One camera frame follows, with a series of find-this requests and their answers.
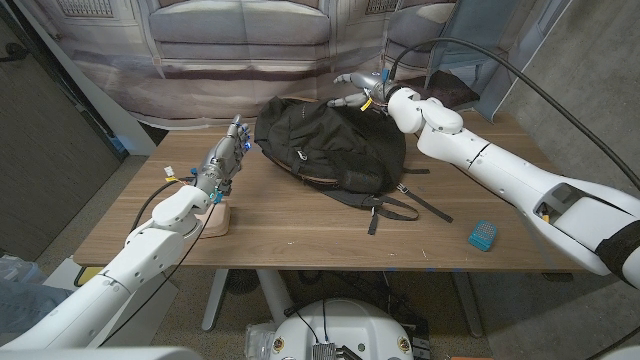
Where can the clear plastic bag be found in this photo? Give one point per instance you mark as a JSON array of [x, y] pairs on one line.
[[257, 342]]

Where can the white slanted table leg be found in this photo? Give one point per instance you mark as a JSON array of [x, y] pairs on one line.
[[215, 300]]

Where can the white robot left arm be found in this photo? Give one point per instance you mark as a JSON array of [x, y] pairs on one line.
[[135, 255]]

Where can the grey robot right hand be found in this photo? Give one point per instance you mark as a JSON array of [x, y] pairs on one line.
[[367, 85]]

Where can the printed sofa room backdrop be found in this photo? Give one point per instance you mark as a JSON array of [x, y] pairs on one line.
[[200, 65]]

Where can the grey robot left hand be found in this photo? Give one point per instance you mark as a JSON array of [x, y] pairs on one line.
[[222, 160]]

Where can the grey slanted table leg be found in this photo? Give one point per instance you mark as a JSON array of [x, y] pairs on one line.
[[467, 305]]

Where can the white table centre column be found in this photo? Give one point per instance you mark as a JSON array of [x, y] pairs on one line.
[[275, 300]]

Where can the clear plastic bin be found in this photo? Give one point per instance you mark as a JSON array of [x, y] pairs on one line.
[[17, 270]]

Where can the white backdrop stand post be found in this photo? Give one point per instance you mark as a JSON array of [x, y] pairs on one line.
[[135, 140]]

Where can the black round floor fan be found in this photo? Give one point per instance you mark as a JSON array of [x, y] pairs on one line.
[[242, 281]]

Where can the person's leg in jeans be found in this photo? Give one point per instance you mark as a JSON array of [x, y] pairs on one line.
[[25, 305]]

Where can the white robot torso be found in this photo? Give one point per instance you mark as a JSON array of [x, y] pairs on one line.
[[350, 330]]

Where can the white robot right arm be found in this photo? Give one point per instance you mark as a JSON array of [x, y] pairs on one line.
[[500, 170]]

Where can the black backpack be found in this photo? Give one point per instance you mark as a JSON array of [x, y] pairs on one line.
[[330, 145]]

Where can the small teal box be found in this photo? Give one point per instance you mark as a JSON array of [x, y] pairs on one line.
[[482, 235]]

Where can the black equipment box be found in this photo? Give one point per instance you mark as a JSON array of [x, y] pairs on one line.
[[417, 335]]

